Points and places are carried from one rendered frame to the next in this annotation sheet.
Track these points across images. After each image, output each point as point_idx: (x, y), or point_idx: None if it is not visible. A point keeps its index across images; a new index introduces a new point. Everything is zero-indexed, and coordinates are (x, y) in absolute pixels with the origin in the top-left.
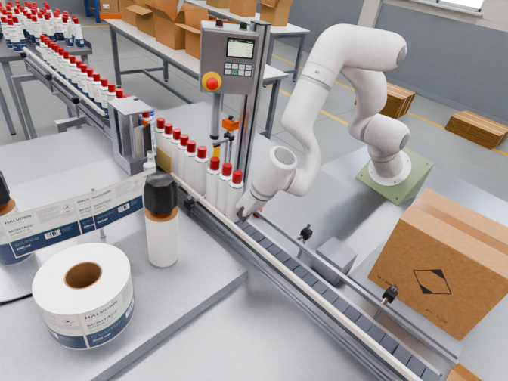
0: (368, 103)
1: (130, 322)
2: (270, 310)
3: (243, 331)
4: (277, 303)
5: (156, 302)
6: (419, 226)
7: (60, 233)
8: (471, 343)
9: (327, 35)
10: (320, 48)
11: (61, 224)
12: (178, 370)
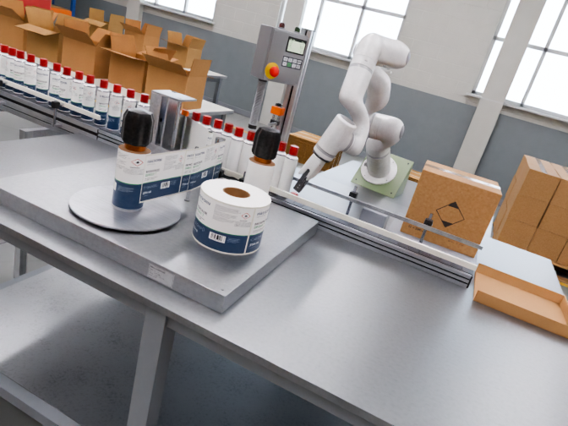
0: (379, 97)
1: (260, 243)
2: (345, 248)
3: (335, 257)
4: (347, 244)
5: (269, 235)
6: (436, 172)
7: (169, 186)
8: (479, 262)
9: (369, 37)
10: (365, 45)
11: (172, 176)
12: (308, 274)
